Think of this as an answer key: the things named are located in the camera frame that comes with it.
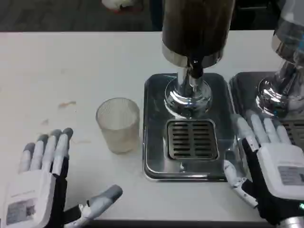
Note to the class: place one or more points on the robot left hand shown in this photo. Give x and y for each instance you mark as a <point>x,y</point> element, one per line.
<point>35,190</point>

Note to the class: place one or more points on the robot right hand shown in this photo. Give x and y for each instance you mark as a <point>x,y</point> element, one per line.
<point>273,166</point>

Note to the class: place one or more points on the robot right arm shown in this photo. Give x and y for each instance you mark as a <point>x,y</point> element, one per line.
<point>294,223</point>

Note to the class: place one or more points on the slotted drip tray grid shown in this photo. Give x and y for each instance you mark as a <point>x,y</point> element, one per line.
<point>192,140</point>
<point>297,133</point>

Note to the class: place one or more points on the steel drip tray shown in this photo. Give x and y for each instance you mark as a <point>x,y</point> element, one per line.
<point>244,95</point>
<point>154,133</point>

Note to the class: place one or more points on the clear ribbed glass cup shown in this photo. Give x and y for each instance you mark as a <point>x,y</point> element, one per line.
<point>118,128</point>

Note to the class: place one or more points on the drink dispenser with clear tank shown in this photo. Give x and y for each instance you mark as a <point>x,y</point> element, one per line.
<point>287,47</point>

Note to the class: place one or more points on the black dispenser tap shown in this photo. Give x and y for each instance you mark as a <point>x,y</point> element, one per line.
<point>196,69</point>

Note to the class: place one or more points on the drink dispenser with dark liquid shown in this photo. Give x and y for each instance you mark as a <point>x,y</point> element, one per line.
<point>194,28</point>

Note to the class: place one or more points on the white and red object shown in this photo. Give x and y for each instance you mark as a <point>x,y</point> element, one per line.
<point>122,4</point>

